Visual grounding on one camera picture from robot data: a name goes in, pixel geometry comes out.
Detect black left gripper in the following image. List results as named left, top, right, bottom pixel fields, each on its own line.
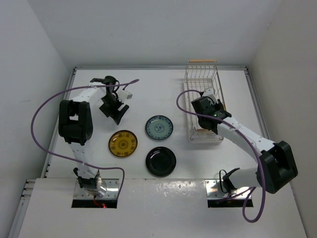
left=100, top=94, right=128, bottom=124

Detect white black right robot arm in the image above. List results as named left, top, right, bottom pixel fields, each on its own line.
left=191, top=96, right=298, bottom=194

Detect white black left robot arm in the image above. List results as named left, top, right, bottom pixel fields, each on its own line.
left=58, top=76, right=132, bottom=197

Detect blue white porcelain plate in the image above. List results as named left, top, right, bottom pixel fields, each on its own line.
left=145, top=115, right=174, bottom=141

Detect black glossy plate centre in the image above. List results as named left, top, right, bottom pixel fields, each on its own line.
left=145, top=147, right=176, bottom=178

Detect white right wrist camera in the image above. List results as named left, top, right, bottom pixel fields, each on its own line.
left=202, top=88, right=216, bottom=100

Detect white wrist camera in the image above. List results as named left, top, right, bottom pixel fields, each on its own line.
left=202, top=88, right=216, bottom=100
left=117, top=90, right=133, bottom=102

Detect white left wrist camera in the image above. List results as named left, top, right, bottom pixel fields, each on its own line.
left=117, top=90, right=133, bottom=102

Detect wire dish rack wooden handles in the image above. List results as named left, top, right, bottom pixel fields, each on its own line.
left=184, top=59, right=224, bottom=145

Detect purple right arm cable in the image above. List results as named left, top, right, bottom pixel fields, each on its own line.
left=176, top=89, right=267, bottom=223

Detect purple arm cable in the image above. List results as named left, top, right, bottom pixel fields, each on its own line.
left=30, top=78, right=140, bottom=196
left=176, top=89, right=267, bottom=223

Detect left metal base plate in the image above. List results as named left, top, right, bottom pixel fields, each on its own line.
left=73, top=179, right=120, bottom=200

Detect metal base plate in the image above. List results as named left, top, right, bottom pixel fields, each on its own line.
left=73, top=179, right=120, bottom=200
left=205, top=179, right=251, bottom=200

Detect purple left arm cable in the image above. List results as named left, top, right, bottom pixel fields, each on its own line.
left=30, top=78, right=140, bottom=196

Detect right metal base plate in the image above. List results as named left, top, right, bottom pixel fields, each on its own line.
left=205, top=179, right=251, bottom=200

